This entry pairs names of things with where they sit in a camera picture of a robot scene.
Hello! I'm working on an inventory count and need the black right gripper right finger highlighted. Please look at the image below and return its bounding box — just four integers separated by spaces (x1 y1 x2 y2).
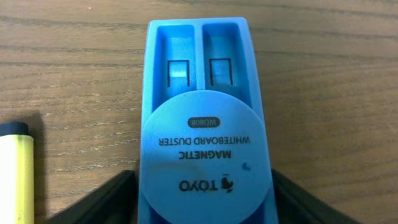
272 169 359 224

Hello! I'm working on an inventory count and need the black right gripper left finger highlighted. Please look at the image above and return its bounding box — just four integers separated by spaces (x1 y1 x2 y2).
46 170 138 224

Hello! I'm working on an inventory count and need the blue magnetic whiteboard duster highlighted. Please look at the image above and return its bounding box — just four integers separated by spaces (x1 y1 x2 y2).
137 17 278 224

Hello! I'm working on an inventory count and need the yellow highlighter pen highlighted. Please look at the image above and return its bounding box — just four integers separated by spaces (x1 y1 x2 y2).
1 121 35 224

